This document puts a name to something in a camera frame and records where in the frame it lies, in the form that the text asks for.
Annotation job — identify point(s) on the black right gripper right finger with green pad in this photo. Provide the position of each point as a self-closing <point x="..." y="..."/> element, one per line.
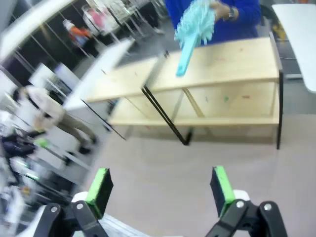
<point x="223" y="192"/>

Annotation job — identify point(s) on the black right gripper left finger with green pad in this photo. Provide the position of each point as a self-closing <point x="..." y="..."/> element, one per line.
<point x="98" y="192"/>

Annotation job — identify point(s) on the teal chenille duster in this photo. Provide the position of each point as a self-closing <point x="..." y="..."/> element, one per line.
<point x="195" y="24"/>

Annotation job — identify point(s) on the person's left forearm blue sleeve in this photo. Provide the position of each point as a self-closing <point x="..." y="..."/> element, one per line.
<point x="248" y="12"/>

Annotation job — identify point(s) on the person's left hand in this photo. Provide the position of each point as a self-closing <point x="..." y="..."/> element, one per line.
<point x="222" y="11"/>

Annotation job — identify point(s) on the background person in beige clothes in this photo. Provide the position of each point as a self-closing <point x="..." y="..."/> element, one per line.
<point x="49" y="108"/>

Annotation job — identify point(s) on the white rectangular table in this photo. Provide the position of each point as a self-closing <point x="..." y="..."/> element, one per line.
<point x="98" y="74"/>

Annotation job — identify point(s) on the orange and white clothes display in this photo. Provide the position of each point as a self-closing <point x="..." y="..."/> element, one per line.
<point x="77" y="33"/>

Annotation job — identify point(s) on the person's blue sweater torso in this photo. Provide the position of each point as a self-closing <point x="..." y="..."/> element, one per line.
<point x="242" y="29"/>

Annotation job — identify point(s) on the white rounded table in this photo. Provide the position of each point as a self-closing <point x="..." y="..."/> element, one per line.
<point x="296" y="37"/>

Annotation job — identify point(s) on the pink clothes display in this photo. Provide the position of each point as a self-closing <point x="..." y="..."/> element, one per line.
<point x="96" y="16"/>

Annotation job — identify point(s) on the silver wristwatch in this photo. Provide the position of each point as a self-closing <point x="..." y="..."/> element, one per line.
<point x="231" y="13"/>

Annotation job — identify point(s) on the light wooden shelf black frame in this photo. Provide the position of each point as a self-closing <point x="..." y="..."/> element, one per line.
<point x="222" y="66"/>

